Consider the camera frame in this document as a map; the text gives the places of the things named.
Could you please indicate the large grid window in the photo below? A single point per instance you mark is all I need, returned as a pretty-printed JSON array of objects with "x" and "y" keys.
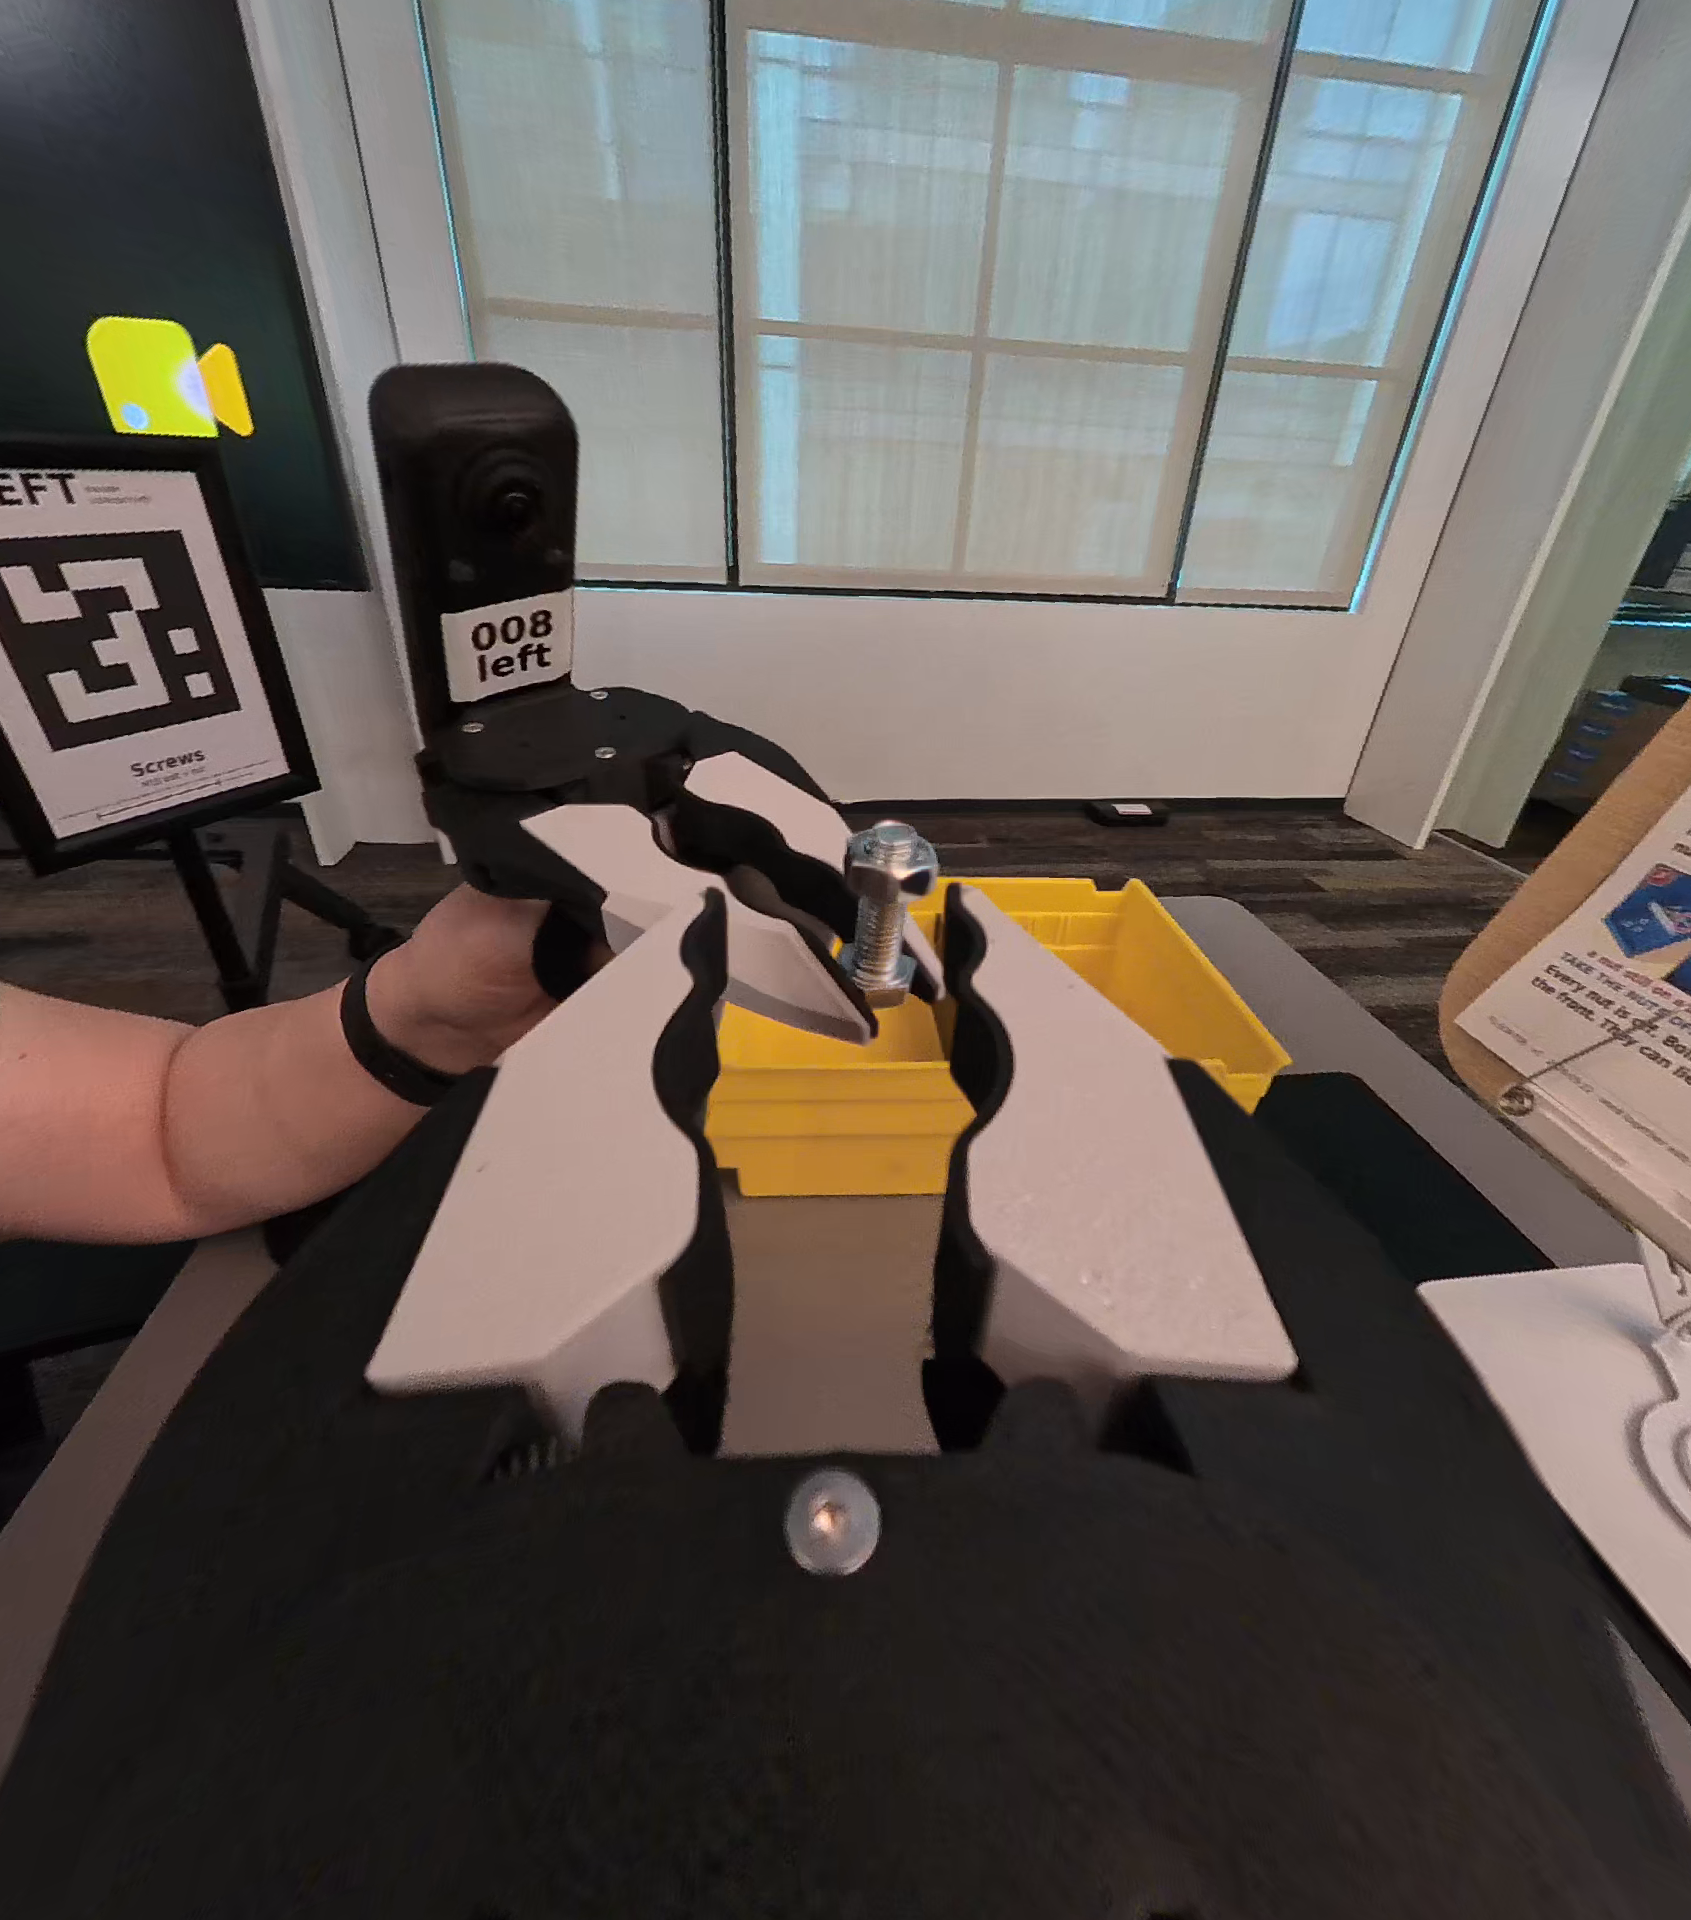
[{"x": 856, "y": 225}]

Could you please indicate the steel hex bolt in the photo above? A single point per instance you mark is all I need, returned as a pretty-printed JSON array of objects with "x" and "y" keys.
[{"x": 884, "y": 936}]

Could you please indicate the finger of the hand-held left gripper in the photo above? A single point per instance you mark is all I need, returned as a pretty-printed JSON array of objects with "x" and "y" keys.
[
  {"x": 771, "y": 797},
  {"x": 591, "y": 874}
]

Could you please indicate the printed instruction sheet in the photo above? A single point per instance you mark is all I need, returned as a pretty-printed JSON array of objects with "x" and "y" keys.
[{"x": 1653, "y": 974}]

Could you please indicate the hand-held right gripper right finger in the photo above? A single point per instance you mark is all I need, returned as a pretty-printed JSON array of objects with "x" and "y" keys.
[{"x": 1114, "y": 1202}]

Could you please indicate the steel hex nut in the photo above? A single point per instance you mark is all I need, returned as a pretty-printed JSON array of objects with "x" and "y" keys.
[{"x": 913, "y": 878}]

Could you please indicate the large dark display screen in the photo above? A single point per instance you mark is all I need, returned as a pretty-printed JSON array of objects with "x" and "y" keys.
[{"x": 35, "y": 180}]

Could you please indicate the person's left forearm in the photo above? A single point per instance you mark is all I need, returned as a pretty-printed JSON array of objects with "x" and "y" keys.
[{"x": 185, "y": 1107}]

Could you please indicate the person's left hand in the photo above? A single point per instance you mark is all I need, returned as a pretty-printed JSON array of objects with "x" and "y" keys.
[{"x": 472, "y": 974}]

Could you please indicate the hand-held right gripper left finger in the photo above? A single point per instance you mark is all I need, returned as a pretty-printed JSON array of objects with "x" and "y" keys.
[{"x": 544, "y": 1202}]

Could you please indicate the yellow plastic bin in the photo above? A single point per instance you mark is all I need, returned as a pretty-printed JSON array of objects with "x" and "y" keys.
[{"x": 843, "y": 1111}]

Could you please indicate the black wristband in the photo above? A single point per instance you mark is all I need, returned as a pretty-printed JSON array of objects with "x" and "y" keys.
[{"x": 381, "y": 1046}]

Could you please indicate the black framed marker sign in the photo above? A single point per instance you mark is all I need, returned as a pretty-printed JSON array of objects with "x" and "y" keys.
[{"x": 111, "y": 645}]

